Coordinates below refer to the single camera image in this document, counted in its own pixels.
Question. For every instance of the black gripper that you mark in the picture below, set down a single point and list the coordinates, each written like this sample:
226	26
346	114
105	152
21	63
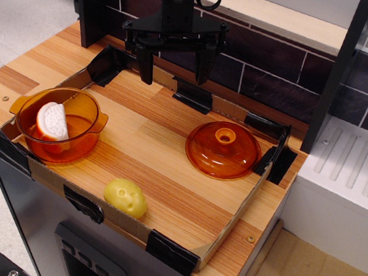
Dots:
175	27

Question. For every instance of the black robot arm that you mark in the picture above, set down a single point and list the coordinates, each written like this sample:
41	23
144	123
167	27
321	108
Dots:
176	28

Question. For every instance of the cardboard fence with black tape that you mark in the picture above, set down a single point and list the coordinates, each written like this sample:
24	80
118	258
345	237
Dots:
190	216

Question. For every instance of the orange transparent pot lid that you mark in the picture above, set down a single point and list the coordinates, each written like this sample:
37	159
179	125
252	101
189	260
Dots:
223	150

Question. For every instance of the orange transparent pot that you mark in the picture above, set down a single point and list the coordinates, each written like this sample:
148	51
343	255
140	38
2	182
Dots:
85	121

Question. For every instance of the yellow toy potato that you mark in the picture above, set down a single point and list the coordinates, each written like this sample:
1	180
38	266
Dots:
126	196

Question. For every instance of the white sink drainboard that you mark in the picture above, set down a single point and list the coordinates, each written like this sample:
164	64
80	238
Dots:
327	205

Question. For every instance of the dark upright post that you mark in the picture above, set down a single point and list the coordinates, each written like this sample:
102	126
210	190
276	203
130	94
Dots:
319	118

